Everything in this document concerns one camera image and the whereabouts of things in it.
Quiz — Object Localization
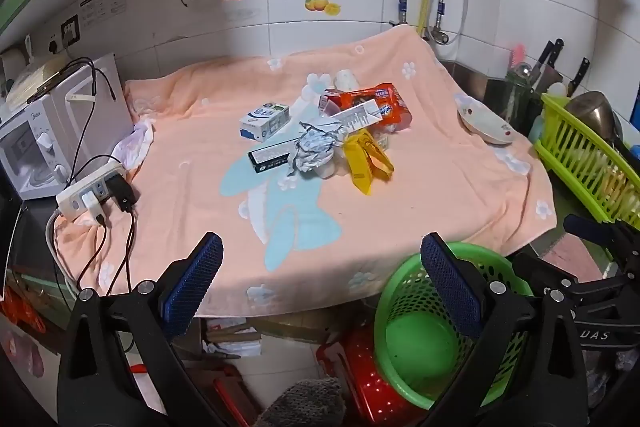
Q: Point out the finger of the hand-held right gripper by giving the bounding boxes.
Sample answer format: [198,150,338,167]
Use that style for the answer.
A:
[512,252,608,303]
[564,214,640,267]

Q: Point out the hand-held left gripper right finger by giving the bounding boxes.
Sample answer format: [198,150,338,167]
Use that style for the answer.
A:
[420,232,588,427]

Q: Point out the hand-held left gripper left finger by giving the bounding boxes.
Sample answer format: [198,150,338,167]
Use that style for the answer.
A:
[57,232,236,427]

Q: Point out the green plastic basket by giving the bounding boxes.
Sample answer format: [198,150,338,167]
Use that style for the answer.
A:
[374,242,533,410]

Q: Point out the long black box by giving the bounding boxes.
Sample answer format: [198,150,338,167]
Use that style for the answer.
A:
[248,138,301,174]

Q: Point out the yellow packet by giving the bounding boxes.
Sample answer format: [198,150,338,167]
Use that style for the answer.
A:
[342,130,395,195]

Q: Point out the blue and white milk carton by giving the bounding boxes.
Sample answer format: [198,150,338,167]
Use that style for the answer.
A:
[238,103,291,142]

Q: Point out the white paper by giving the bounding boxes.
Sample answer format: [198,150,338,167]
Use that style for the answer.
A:
[286,119,348,180]

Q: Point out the orange snack packet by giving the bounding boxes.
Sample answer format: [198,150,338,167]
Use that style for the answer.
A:
[340,83,413,132]

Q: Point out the long red and white box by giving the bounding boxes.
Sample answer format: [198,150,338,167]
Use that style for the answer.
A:
[319,88,383,135]

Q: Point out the pink towel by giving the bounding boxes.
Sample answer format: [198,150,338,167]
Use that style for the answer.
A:
[547,234,606,283]

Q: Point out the peach flower print blanket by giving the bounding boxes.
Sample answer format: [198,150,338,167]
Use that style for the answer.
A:
[52,27,558,320]

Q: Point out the green plastic dish rack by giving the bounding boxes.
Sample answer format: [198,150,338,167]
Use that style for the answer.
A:
[534,93,640,230]

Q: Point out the cardboard box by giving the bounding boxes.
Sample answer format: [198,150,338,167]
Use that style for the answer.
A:
[202,312,321,360]

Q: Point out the black charger plug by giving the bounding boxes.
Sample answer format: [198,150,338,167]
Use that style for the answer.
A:
[107,174,138,212]

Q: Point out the metal pot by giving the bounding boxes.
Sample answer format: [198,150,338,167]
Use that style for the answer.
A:
[565,91,626,142]

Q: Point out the white charger plug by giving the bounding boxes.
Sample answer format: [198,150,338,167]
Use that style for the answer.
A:
[82,192,108,214]

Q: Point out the red plastic basket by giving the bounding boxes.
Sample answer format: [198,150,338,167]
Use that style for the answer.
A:
[317,324,426,425]

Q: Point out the dark green utensil holder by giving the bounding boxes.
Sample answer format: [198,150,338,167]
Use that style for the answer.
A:
[502,77,543,132]

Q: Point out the white power strip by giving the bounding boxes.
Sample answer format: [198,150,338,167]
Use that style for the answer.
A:
[56,164,128,223]

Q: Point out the white plate with cherry print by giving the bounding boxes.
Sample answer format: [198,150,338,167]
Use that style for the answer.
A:
[457,101,521,145]

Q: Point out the white patterned cloth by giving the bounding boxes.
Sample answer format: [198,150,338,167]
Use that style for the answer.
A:
[110,117,156,170]

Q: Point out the grey knitted cloth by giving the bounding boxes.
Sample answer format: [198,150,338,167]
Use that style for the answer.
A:
[255,377,346,427]

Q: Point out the red plastic bag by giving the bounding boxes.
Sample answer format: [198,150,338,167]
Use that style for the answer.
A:
[0,287,46,333]

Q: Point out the white microwave oven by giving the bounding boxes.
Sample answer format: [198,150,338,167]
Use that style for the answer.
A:
[0,53,135,202]

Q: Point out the black charger cables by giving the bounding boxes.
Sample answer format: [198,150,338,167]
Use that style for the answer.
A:
[75,209,138,298]

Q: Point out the black handled knife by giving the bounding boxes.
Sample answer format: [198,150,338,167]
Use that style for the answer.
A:
[567,57,591,95]
[530,38,565,82]

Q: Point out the black cable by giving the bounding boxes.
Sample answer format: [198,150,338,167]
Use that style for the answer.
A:
[27,59,117,180]

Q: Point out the black wall socket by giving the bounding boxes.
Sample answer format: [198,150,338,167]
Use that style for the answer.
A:
[60,14,81,48]

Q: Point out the white wall label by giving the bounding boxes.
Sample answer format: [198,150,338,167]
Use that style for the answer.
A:
[79,0,125,30]

